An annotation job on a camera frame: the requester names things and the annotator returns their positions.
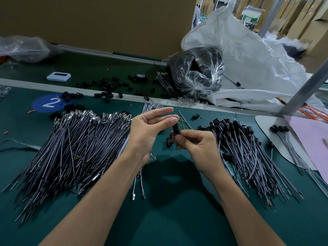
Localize person's left hand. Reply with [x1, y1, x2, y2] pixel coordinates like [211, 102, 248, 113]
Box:
[125, 107, 179, 166]

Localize small bundle of capped wires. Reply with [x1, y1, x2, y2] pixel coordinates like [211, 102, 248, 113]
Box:
[270, 124, 328, 199]

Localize black plastic caps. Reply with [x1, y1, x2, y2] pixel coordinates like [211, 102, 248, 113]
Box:
[49, 74, 168, 121]

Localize blue round number sticker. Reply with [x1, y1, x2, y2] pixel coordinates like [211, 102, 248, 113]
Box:
[32, 95, 70, 114]

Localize large white plastic sack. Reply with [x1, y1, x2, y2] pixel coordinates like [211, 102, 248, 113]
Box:
[181, 5, 328, 114]

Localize small white timer device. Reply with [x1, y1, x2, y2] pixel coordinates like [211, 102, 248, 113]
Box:
[46, 71, 72, 82]

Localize pile of grey wires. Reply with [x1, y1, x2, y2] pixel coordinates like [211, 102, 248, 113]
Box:
[2, 102, 165, 224]

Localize bundle of orange wires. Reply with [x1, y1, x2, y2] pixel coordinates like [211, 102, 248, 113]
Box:
[277, 97, 328, 124]

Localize person's right hand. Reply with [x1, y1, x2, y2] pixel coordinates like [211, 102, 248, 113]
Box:
[173, 129, 224, 178]

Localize clear plastic strip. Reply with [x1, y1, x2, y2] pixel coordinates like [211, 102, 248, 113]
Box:
[0, 138, 42, 152]

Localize grey metal frame post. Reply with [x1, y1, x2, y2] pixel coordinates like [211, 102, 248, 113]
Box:
[279, 59, 328, 117]
[258, 0, 286, 39]

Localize pile of wires with black caps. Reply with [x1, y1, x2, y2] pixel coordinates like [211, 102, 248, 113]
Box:
[197, 118, 304, 208]

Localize person's left forearm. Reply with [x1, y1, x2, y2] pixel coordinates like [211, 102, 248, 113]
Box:
[40, 152, 149, 246]

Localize crumpled clear plastic bag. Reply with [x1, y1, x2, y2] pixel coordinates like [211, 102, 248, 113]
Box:
[0, 36, 63, 64]

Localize brown cardboard panel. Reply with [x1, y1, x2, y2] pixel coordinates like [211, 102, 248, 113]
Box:
[0, 0, 198, 60]

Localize stack of cardboard boxes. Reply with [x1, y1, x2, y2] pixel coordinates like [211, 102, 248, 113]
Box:
[284, 0, 328, 75]

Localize clear bag with black contents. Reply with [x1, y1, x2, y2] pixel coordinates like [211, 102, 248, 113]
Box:
[169, 46, 225, 99]

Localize pink paper sheet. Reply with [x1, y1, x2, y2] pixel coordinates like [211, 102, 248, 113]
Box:
[286, 115, 328, 186]

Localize person's right forearm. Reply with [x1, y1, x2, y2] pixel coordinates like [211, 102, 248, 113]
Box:
[206, 165, 287, 246]

